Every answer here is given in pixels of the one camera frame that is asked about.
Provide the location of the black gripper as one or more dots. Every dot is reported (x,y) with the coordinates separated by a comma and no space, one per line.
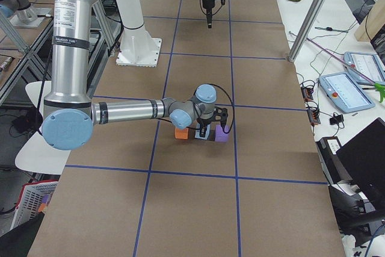
(206,123)
(207,4)

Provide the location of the green handled reacher grabber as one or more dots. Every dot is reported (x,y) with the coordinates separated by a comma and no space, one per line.
(378,87)

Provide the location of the brown paper table cover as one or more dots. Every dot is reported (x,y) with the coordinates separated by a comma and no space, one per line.
(135,190)

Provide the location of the green strap smartwatch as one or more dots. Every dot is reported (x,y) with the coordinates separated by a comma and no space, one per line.
(328,28)

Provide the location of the white chair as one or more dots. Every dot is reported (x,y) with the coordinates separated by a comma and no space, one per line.
(36,155)

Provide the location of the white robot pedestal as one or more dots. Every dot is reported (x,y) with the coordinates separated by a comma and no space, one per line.
(137,47)

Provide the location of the orange block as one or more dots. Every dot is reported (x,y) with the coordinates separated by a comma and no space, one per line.
(181,134)

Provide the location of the light blue block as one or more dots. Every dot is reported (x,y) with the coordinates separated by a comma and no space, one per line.
(202,134)

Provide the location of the far blue teach pendant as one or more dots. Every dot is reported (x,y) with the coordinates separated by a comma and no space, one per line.
(368,64)

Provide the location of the white plastic basket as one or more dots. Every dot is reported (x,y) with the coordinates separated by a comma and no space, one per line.
(31,197)

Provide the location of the near blue teach pendant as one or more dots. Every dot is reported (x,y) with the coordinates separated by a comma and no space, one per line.
(345,92)

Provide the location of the aluminium frame post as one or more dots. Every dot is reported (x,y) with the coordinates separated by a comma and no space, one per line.
(305,28)

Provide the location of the blue teach pendant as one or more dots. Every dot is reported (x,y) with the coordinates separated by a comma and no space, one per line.
(345,92)
(368,64)

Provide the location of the black monitor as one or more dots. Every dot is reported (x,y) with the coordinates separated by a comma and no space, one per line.
(363,158)

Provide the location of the purple block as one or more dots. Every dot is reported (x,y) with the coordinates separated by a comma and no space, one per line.
(220,135)

